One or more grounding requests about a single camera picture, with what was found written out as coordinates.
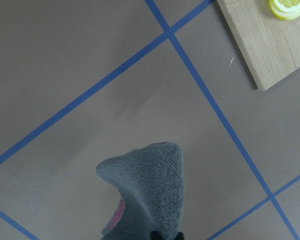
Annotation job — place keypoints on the dark grey cloth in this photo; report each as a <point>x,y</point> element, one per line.
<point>151,184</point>

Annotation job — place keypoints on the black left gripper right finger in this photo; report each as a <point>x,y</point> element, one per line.
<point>179,236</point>

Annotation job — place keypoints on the bamboo cutting board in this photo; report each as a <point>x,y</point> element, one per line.
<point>270,46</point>

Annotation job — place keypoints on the yellow lemon slices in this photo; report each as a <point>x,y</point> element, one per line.
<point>285,9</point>

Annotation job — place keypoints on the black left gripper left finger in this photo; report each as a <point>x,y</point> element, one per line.
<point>155,235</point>

